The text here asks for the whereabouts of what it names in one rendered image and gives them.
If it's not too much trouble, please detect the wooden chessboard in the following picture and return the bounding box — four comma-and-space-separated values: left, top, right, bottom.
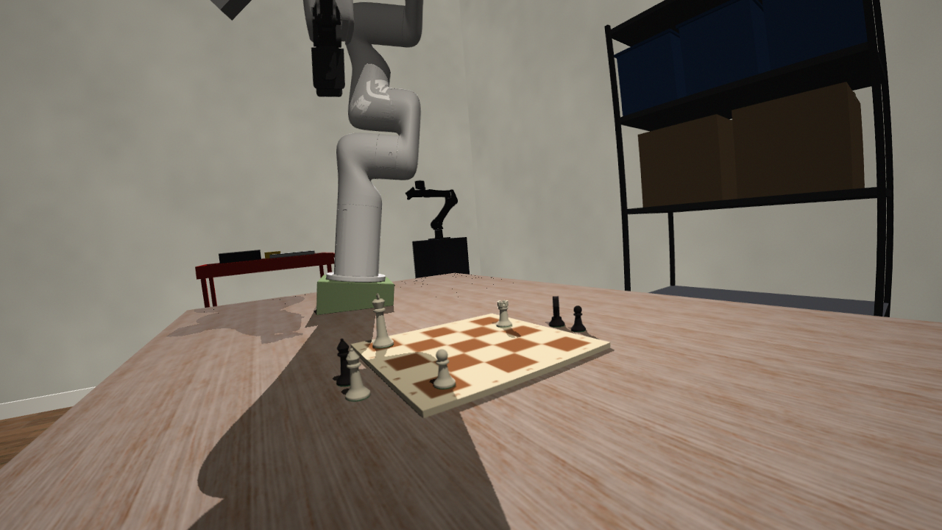
351, 314, 610, 418

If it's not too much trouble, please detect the white bishop chess piece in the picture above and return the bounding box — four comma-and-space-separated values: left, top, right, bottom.
345, 348, 371, 401

